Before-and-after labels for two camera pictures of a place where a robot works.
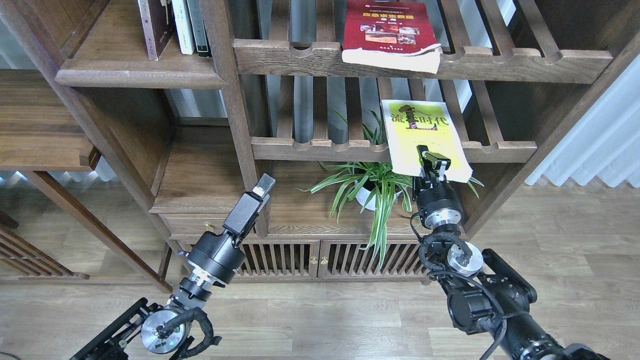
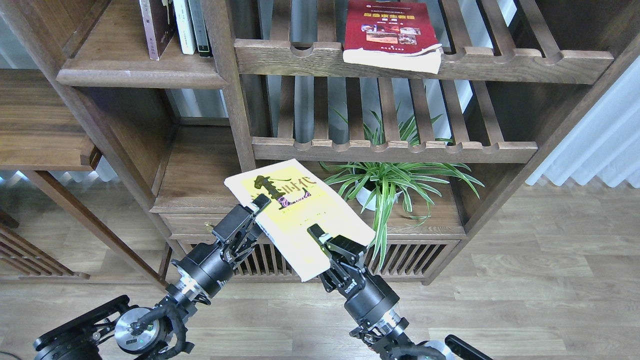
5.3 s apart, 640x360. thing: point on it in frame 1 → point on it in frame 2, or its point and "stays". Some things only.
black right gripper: x=440 y=208 → x=367 y=296
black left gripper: x=218 y=256 stays
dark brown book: x=157 y=22 stays
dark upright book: x=197 y=28 stays
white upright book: x=183 y=26 stays
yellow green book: x=410 y=123 → x=298 y=201
